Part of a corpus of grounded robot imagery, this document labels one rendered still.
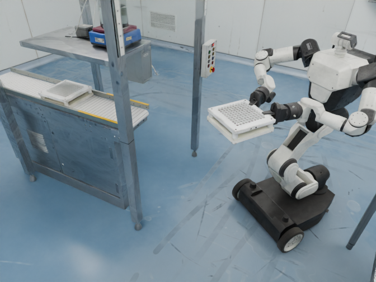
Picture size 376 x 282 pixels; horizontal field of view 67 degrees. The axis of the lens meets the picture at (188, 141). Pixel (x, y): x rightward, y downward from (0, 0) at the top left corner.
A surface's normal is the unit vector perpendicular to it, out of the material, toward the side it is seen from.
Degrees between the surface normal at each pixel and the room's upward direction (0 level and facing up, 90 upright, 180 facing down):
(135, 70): 90
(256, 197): 0
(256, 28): 90
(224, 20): 90
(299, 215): 0
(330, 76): 90
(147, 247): 0
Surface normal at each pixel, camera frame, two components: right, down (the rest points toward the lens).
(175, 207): 0.02, -0.81
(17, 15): 0.86, 0.32
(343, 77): -0.29, 0.48
